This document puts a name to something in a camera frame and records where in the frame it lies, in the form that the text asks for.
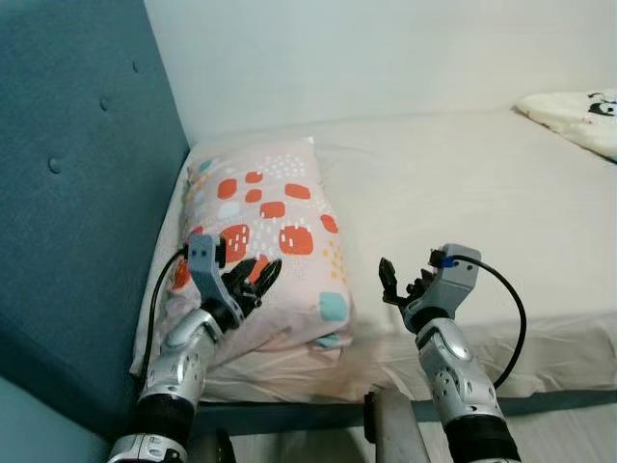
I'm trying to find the cream cartoon print duvet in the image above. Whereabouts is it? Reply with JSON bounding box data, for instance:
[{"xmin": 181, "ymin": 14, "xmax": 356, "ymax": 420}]
[{"xmin": 513, "ymin": 90, "xmax": 617, "ymax": 162}]

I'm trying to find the mattress with cream sheet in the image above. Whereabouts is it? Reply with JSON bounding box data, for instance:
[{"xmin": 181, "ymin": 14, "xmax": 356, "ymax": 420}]
[{"xmin": 130, "ymin": 106, "xmax": 617, "ymax": 404}]

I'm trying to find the silver robot right leg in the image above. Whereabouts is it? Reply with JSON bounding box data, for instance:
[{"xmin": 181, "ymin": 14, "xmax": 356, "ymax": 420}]
[{"xmin": 364, "ymin": 386, "xmax": 433, "ymax": 463}]

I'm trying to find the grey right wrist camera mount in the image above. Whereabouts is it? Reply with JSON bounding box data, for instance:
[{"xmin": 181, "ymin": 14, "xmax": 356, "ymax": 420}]
[{"xmin": 405, "ymin": 244, "xmax": 483, "ymax": 334}]

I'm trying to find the blue upholstered headboard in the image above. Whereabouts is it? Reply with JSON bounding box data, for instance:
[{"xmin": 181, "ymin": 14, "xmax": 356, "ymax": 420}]
[{"xmin": 0, "ymin": 0, "xmax": 191, "ymax": 440}]

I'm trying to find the pink pillow with orange print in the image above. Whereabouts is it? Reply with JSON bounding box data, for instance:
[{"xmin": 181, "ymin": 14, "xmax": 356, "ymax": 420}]
[{"xmin": 145, "ymin": 135, "xmax": 353, "ymax": 372}]

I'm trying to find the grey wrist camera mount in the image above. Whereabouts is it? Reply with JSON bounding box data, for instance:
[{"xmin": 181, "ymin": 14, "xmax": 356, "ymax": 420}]
[
  {"xmin": 186, "ymin": 231, "xmax": 229, "ymax": 302},
  {"xmin": 405, "ymin": 244, "xmax": 483, "ymax": 334}
]

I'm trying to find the blue bed frame base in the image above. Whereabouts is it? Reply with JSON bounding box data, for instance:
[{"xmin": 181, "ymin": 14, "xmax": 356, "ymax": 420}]
[{"xmin": 188, "ymin": 389, "xmax": 617, "ymax": 435}]

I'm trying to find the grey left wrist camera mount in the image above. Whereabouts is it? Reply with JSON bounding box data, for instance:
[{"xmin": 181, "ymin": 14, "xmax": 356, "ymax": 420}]
[{"xmin": 186, "ymin": 231, "xmax": 229, "ymax": 302}]

